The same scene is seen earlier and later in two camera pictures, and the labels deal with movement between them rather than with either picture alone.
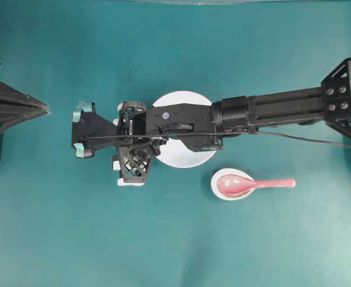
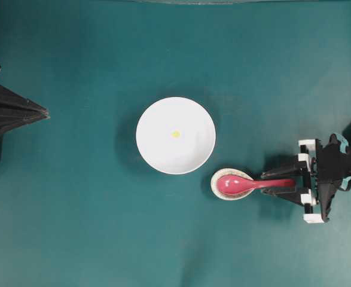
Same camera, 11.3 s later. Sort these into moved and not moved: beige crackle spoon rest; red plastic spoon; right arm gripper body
Moved: right arm gripper body
Not moved: beige crackle spoon rest; red plastic spoon
